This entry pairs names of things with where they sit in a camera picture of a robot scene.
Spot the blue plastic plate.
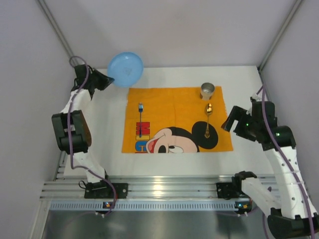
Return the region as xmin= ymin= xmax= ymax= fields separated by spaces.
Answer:
xmin=107 ymin=52 xmax=144 ymax=88

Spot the gold metal spoon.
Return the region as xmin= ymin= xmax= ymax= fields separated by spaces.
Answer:
xmin=204 ymin=103 xmax=212 ymax=139

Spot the cream metal cup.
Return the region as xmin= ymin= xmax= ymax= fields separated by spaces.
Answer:
xmin=200 ymin=82 xmax=215 ymax=101

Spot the blue plastic fork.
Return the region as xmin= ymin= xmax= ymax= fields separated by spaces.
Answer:
xmin=138 ymin=103 xmax=144 ymax=138

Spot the orange Mickey Mouse placemat cloth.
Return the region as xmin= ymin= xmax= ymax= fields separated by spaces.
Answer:
xmin=122 ymin=86 xmax=233 ymax=153

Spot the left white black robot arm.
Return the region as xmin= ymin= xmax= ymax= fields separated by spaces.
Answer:
xmin=51 ymin=63 xmax=114 ymax=184

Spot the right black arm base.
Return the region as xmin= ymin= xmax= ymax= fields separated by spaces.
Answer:
xmin=216 ymin=182 xmax=249 ymax=200

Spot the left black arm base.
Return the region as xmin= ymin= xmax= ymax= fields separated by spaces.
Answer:
xmin=78 ymin=180 xmax=129 ymax=199

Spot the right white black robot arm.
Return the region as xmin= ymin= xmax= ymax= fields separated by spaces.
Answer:
xmin=221 ymin=100 xmax=319 ymax=239

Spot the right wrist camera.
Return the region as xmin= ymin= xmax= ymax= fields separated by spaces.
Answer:
xmin=250 ymin=93 xmax=262 ymax=102

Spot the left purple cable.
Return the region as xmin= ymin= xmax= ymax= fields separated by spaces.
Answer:
xmin=68 ymin=56 xmax=117 ymax=216

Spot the left vertical aluminium frame post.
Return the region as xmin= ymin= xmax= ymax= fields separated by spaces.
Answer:
xmin=35 ymin=0 xmax=83 ymax=67

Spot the vertical aluminium frame post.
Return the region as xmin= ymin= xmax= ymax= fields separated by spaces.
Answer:
xmin=257 ymin=0 xmax=304 ymax=74
xmin=35 ymin=0 xmax=83 ymax=67

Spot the right vertical aluminium frame post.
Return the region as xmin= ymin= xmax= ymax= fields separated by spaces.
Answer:
xmin=257 ymin=0 xmax=304 ymax=74

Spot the slotted white cable duct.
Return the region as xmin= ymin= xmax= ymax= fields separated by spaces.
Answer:
xmin=49 ymin=200 xmax=251 ymax=212

